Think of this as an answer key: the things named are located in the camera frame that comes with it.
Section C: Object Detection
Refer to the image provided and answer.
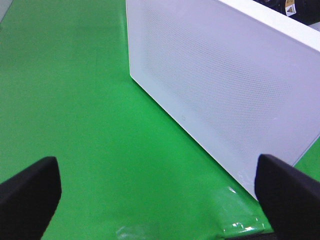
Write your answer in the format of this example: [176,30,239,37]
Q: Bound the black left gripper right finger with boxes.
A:
[254,154,320,240]

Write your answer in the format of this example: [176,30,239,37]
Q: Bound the white microwave door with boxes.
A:
[125,0,320,195]

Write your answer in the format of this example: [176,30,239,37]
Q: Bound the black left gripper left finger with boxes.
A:
[0,156,62,240]

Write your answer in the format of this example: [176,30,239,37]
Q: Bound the clear adhesive tape strip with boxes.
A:
[211,186,269,237]

